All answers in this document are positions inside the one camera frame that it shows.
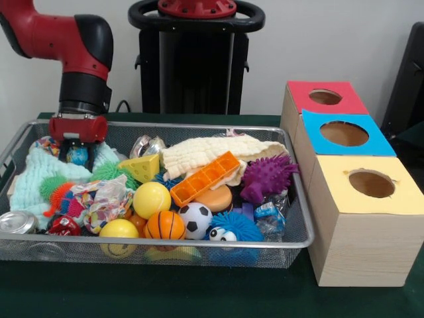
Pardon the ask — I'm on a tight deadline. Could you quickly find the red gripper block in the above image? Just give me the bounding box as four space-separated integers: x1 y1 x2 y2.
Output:
48 114 109 172

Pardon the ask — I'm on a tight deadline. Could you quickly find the mint green muslin cloth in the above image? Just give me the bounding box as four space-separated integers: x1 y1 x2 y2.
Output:
9 140 121 229

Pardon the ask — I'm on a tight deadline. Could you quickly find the cream muslin cloth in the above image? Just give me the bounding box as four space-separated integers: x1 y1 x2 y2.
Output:
160 132 290 190

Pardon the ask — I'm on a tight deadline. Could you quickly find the orange plastic toy block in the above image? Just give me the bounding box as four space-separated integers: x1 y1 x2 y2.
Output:
170 151 241 207

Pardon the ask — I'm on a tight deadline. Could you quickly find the clear mesh bin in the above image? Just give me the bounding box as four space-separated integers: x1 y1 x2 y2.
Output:
0 119 315 269

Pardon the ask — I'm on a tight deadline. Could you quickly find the wooden box with three holes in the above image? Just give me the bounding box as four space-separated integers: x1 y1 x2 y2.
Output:
280 80 424 288

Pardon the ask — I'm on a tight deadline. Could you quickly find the blue globe print ball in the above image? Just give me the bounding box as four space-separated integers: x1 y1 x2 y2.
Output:
66 147 89 166

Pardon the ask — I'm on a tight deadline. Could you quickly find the yellow smiley ball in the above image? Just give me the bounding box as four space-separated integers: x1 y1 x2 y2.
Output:
99 218 140 258

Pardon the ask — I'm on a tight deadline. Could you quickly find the yellow tennis ball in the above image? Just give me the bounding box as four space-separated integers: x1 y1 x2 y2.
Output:
133 181 173 220

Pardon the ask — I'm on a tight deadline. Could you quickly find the silver drink can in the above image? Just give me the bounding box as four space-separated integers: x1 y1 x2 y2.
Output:
0 211 39 235

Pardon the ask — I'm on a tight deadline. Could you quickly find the orange toy basketball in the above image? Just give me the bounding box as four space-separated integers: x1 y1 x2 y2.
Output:
144 211 187 251

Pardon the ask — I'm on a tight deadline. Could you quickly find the black and white soccer ball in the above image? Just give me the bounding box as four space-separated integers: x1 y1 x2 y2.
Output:
178 202 213 240

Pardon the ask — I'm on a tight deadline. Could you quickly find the dark green tablecloth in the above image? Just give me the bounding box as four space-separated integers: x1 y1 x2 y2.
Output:
0 112 424 318

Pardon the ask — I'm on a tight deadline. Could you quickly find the blue fuzzy ball with eyes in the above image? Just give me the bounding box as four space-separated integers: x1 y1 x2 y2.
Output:
203 211 266 265

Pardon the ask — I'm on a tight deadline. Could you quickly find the purple spiky ball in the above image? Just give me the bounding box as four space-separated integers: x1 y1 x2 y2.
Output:
238 152 299 203

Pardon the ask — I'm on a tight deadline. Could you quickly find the black stand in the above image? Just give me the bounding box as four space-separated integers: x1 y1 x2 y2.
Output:
380 22 424 140

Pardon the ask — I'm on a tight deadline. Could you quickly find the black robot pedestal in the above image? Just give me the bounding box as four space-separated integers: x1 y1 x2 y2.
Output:
127 0 266 115

